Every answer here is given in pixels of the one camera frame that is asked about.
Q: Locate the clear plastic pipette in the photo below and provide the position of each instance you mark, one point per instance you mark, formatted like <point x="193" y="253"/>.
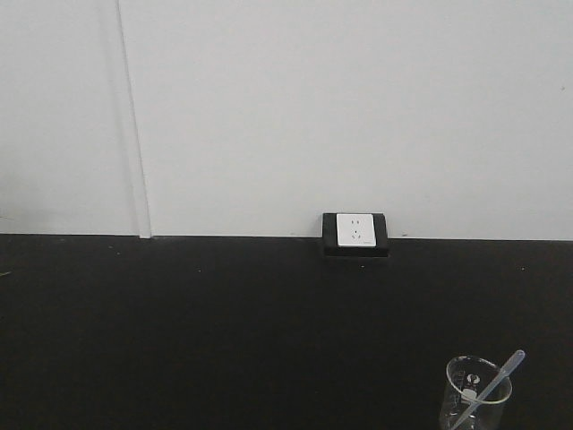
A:
<point x="497" y="376"/>

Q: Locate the clear glass beaker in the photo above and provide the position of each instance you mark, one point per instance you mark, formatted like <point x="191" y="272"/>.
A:
<point x="465" y="403"/>

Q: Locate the white wall power socket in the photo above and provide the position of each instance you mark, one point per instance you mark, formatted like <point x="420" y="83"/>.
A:
<point x="355" y="235"/>

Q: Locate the white wall trim strip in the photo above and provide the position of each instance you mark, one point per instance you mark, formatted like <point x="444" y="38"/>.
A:
<point x="132" y="139"/>

